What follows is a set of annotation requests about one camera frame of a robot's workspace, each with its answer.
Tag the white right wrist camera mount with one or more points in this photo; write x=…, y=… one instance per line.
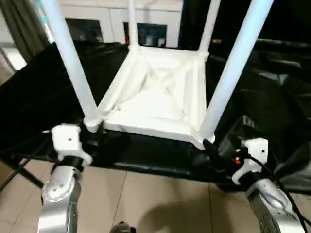
x=252, y=155

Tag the small gold tag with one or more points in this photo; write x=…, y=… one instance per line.
x=216, y=41

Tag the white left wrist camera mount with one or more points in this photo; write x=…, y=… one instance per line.
x=70, y=141

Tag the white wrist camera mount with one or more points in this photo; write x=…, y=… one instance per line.
x=252, y=155
x=70, y=141

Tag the black metal bar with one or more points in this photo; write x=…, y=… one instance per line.
x=286, y=46

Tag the grey left robot foot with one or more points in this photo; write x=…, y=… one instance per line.
x=121, y=228

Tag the white plastic table top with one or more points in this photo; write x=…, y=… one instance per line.
x=155, y=97

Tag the white plastic table leg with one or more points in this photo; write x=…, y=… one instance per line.
x=73, y=68
x=208, y=26
x=132, y=26
x=233, y=73

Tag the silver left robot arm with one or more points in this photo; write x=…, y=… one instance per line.
x=60, y=194

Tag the white cabinet with glass doors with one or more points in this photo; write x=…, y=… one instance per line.
x=146, y=19

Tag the black metal stand leg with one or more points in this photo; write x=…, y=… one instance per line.
x=19, y=172

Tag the black mat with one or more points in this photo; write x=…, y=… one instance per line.
x=48, y=97

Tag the grey curtain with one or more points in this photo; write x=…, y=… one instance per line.
x=24, y=26

